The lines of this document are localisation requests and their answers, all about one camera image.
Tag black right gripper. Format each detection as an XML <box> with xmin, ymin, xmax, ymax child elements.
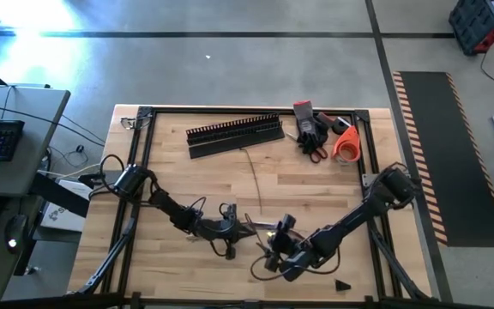
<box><xmin>255</xmin><ymin>214</ymin><xmax>316</xmax><ymax>282</ymax></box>

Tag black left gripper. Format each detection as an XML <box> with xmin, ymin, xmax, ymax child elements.
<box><xmin>199</xmin><ymin>203</ymin><xmax>258</xmax><ymax>261</ymax></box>

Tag grey black work glove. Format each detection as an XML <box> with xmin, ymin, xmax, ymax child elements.
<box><xmin>315</xmin><ymin>111</ymin><xmax>338</xmax><ymax>130</ymax></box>
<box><xmin>292</xmin><ymin>100</ymin><xmax>330</xmax><ymax>156</ymax></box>

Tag orange tape dispenser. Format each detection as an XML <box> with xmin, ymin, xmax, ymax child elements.
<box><xmin>330</xmin><ymin>124</ymin><xmax>363</xmax><ymax>166</ymax></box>

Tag black tape roll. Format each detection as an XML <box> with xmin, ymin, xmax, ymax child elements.
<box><xmin>329</xmin><ymin>115</ymin><xmax>352</xmax><ymax>136</ymax></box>

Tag clear safety glasses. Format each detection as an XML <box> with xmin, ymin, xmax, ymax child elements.
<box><xmin>119</xmin><ymin>114</ymin><xmax>150</xmax><ymax>130</ymax></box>

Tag white printed box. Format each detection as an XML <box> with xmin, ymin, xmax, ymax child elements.
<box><xmin>39</xmin><ymin>178</ymin><xmax>93</xmax><ymax>233</ymax></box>

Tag black flat bar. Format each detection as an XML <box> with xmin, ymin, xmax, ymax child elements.
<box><xmin>29</xmin><ymin>171</ymin><xmax>92</xmax><ymax>219</ymax></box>

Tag black hazard striped floor mat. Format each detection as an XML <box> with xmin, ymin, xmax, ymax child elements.
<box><xmin>391</xmin><ymin>70</ymin><xmax>494</xmax><ymax>249</ymax></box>

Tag grey desk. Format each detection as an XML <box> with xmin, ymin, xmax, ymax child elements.
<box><xmin>0</xmin><ymin>83</ymin><xmax>72</xmax><ymax>302</ymax></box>

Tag black computer mouse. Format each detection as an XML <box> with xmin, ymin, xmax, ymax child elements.
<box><xmin>3</xmin><ymin>213</ymin><xmax>30</xmax><ymax>255</ymax></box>

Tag black red tool case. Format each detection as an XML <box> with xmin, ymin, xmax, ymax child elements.
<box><xmin>447</xmin><ymin>0</ymin><xmax>494</xmax><ymax>57</ymax></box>

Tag red handled scissors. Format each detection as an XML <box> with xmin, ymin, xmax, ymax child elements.
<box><xmin>284</xmin><ymin>130</ymin><xmax>330</xmax><ymax>166</ymax></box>

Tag black aluminium table frame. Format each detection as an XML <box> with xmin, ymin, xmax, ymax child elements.
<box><xmin>65</xmin><ymin>105</ymin><xmax>435</xmax><ymax>309</ymax></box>

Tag black desk cable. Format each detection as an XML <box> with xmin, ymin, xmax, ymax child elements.
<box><xmin>0</xmin><ymin>100</ymin><xmax>107</xmax><ymax>148</ymax></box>

